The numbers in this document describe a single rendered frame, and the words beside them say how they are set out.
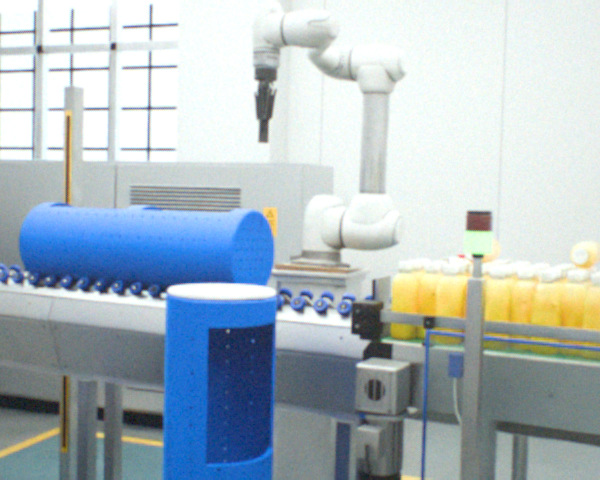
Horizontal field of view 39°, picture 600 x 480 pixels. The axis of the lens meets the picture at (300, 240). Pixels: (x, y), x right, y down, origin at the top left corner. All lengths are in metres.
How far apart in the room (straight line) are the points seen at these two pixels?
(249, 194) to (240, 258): 1.73
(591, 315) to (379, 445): 0.61
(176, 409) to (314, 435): 1.18
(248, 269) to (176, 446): 0.72
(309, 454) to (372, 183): 1.04
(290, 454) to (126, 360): 0.78
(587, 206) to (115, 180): 2.72
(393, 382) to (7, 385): 3.41
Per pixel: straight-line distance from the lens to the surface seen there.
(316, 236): 3.20
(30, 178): 5.02
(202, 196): 4.44
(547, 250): 5.27
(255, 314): 2.09
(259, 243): 2.72
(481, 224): 2.01
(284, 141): 5.59
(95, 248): 2.89
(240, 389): 2.37
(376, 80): 3.15
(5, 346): 3.28
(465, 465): 2.12
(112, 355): 2.93
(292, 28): 2.69
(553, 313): 2.22
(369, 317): 2.28
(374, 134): 3.15
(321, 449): 3.26
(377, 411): 2.18
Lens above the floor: 1.28
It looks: 3 degrees down
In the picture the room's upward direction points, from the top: 2 degrees clockwise
